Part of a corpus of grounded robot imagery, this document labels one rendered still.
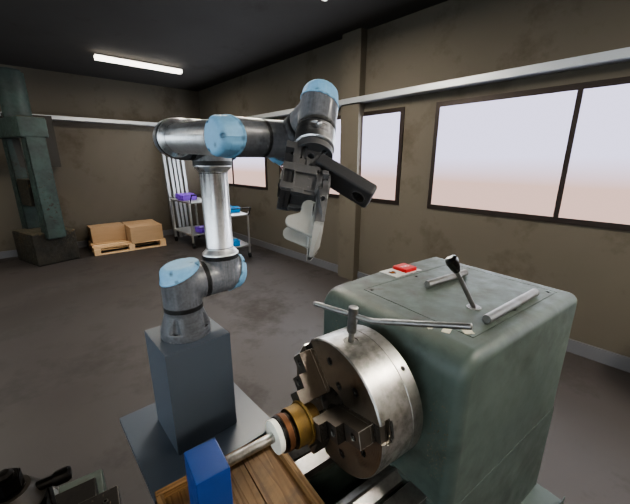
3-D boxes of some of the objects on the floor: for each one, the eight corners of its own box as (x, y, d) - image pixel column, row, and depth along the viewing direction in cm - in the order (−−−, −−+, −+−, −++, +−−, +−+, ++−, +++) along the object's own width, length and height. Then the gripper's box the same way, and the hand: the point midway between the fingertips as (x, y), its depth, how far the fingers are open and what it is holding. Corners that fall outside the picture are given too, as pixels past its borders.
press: (74, 249, 622) (39, 79, 544) (82, 260, 554) (44, 67, 476) (18, 257, 571) (-29, 70, 493) (20, 270, 503) (-35, 56, 425)
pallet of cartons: (154, 238, 715) (152, 218, 703) (167, 245, 656) (165, 223, 644) (87, 247, 636) (83, 225, 624) (95, 256, 577) (90, 232, 565)
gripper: (283, 162, 64) (267, 263, 55) (289, 125, 55) (270, 239, 46) (327, 171, 65) (317, 271, 56) (339, 136, 56) (330, 248, 47)
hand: (315, 252), depth 52 cm, fingers closed
